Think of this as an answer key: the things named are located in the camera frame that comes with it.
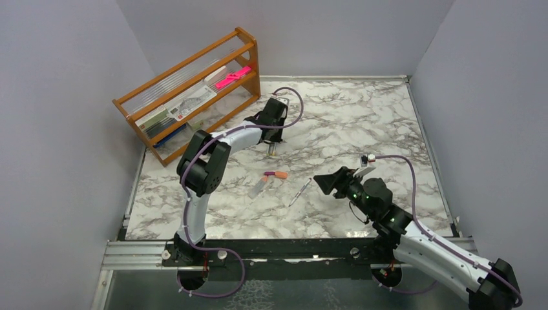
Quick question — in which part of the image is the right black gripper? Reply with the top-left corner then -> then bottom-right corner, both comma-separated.
315,165 -> 376,219

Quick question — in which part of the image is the white grey pen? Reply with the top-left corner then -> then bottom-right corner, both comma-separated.
288,178 -> 312,207

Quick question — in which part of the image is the orange tip white marker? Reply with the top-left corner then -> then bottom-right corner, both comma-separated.
248,175 -> 269,199

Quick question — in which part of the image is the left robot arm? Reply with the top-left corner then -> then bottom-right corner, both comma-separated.
173,98 -> 288,265

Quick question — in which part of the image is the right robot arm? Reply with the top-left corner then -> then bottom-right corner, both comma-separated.
313,167 -> 523,309

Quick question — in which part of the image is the pink tool on rack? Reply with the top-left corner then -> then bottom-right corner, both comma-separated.
215,66 -> 252,90

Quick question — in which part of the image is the wooden rack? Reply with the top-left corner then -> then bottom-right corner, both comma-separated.
112,27 -> 261,166

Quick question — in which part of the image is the white digital scale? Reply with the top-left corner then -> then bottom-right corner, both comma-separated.
164,82 -> 216,121

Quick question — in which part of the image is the green white box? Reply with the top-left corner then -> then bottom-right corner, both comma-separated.
135,105 -> 167,138

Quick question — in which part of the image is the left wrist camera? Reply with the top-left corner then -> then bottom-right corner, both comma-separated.
275,97 -> 290,107

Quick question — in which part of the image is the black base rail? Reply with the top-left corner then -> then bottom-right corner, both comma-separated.
161,238 -> 403,285

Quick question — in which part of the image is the aluminium frame rail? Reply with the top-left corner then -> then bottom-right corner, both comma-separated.
101,240 -> 172,271

